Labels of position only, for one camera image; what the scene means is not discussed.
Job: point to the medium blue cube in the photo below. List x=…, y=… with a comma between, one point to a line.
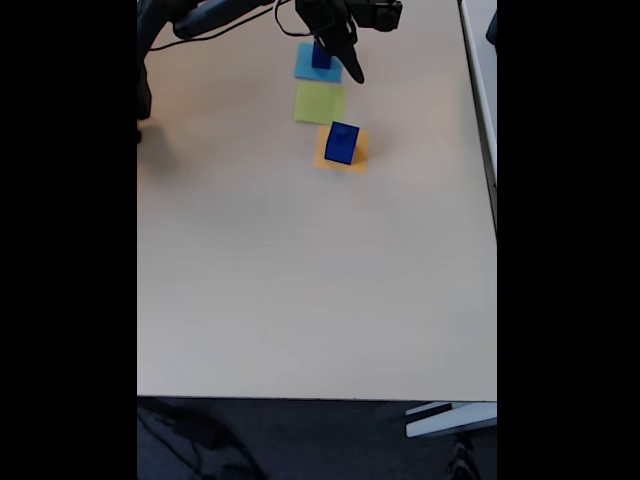
x=320, y=60

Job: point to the white table foot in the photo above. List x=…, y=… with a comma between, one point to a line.
x=450, y=420

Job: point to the orange paper square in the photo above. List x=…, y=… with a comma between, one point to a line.
x=363, y=150

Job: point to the blue paper square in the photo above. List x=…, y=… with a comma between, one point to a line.
x=302, y=67

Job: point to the white neighbouring table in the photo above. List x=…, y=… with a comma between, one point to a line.
x=482, y=75

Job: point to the dark blue object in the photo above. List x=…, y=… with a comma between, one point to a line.
x=493, y=27

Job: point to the black camera box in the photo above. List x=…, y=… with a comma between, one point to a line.
x=380, y=15

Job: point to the large blue cube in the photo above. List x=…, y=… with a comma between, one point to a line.
x=340, y=150

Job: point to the green paper square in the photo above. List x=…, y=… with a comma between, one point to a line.
x=320, y=102

